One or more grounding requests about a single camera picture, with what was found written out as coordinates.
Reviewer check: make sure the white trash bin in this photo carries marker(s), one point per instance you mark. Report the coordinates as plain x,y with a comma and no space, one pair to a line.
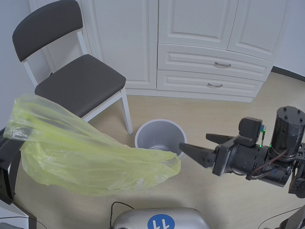
159,132

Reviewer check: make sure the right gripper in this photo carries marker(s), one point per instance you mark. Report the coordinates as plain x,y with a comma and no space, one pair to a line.
245,158

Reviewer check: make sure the grey and white chair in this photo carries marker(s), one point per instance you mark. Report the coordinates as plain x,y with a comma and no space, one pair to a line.
78,87

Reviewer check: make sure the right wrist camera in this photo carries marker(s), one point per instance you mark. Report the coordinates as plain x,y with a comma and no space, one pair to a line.
249,127

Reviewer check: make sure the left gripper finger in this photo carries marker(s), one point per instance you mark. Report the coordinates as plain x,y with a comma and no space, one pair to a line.
14,156

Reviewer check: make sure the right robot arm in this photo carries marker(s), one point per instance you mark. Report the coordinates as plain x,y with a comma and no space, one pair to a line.
287,132

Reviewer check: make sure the yellow plastic bag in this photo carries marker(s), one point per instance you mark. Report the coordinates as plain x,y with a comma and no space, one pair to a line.
83,156

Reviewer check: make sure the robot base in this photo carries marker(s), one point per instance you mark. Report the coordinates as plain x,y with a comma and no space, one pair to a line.
162,218

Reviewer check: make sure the white wardrobe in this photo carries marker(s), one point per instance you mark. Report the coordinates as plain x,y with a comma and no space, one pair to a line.
195,20

